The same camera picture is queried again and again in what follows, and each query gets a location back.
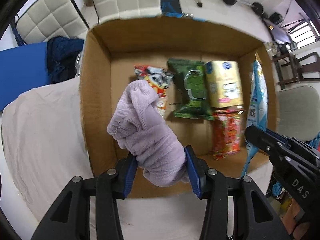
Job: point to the red orange snack bag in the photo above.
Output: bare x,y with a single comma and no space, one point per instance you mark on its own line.
226,131

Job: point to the dark wooden chair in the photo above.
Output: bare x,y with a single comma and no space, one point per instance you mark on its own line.
296,67

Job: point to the green wet wipes pack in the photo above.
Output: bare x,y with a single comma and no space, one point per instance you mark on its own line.
190,81

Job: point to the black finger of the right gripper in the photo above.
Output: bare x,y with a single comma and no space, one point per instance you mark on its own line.
265,142

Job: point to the left white quilted chair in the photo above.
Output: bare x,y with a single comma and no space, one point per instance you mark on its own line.
46,19

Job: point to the open cardboard box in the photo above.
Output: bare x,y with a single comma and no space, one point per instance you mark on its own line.
113,48

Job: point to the orange panda snack bag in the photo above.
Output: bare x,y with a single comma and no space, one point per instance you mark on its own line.
159,80

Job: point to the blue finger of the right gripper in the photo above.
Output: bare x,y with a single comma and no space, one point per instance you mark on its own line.
277,134

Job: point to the grey cushioned chair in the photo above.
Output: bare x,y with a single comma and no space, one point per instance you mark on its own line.
299,112

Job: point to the dark navy garment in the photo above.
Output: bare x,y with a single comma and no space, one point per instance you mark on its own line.
61,56

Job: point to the lilac fleece cloth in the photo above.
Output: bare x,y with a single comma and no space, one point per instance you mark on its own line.
137,126

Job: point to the light blue snack packet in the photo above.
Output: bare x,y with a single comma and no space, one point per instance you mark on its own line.
258,104

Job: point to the blue foam mat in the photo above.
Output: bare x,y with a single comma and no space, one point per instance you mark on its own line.
22,68

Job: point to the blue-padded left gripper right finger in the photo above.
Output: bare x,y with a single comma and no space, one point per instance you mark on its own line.
236,208

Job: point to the dumbbell on floor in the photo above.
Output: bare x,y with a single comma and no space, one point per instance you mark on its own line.
256,7

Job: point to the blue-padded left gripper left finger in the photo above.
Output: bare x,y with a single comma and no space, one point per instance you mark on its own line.
68,216

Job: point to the yellow tissue pack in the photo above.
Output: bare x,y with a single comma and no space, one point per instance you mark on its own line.
224,84

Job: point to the grey bed sheet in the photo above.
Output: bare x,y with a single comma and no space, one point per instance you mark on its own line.
42,149

